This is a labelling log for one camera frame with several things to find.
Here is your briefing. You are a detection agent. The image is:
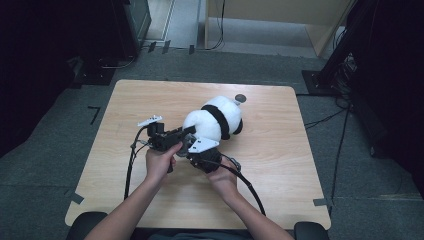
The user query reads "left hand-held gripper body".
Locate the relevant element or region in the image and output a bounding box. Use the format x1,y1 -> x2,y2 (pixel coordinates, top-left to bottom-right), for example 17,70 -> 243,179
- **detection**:
137,114 -> 188,155

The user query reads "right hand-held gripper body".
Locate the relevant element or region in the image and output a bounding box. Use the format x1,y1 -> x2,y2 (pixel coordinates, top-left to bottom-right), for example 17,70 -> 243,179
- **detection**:
187,137 -> 224,175

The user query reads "panda plush toy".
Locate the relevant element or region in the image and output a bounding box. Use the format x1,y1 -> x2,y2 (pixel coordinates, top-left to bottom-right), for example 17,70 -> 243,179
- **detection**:
182,95 -> 244,143

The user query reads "person's left hand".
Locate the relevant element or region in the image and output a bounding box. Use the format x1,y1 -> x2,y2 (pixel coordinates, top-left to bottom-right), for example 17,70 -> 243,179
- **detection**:
144,141 -> 185,183

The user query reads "person's right hand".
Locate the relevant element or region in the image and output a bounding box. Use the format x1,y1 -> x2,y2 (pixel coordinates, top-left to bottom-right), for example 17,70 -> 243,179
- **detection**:
205,155 -> 240,202

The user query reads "grey tape piece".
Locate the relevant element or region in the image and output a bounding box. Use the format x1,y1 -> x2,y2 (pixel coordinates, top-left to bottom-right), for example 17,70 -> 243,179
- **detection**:
312,197 -> 332,208
64,189 -> 85,205

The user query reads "black equipment cabinet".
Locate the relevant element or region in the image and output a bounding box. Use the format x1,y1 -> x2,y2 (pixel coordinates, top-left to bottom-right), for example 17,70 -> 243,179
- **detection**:
111,0 -> 153,60

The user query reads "black chair armrest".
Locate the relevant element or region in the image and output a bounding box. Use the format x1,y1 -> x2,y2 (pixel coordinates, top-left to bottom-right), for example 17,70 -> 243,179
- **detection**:
293,221 -> 331,240
65,211 -> 109,240

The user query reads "light wooden cabinet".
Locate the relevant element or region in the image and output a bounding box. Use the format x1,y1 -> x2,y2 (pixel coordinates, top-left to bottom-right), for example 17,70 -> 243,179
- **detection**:
203,0 -> 356,58

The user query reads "black metal stand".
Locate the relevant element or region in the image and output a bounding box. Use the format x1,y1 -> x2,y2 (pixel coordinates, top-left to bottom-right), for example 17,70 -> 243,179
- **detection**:
301,0 -> 381,98

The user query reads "left hand-held gripper black cable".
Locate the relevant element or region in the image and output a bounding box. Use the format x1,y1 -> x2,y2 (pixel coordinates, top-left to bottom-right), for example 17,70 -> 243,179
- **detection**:
123,125 -> 150,202

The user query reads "hand-held gripper black cable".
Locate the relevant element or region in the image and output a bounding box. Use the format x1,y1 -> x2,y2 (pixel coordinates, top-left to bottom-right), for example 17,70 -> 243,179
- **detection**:
123,125 -> 150,202
199,154 -> 267,218

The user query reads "right hand-held gripper black cable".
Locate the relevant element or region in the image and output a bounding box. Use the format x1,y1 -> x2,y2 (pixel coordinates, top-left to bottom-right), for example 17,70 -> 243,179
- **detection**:
199,154 -> 267,218

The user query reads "coiled black cable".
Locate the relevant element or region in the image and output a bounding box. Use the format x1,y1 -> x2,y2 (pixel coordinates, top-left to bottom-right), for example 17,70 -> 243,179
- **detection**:
98,54 -> 138,70

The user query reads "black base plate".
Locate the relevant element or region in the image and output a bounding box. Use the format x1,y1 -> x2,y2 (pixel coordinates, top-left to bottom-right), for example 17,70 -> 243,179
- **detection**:
69,56 -> 116,88

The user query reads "hanging black cable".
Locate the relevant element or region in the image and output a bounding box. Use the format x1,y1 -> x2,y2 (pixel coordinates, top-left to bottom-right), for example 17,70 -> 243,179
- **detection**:
196,0 -> 227,52

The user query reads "short black floor cable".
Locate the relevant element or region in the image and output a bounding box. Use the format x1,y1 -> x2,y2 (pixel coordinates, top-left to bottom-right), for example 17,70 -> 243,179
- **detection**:
303,107 -> 349,130

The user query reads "long black floor cable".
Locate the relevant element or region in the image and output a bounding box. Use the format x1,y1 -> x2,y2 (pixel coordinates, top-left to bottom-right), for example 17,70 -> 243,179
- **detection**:
329,108 -> 351,205

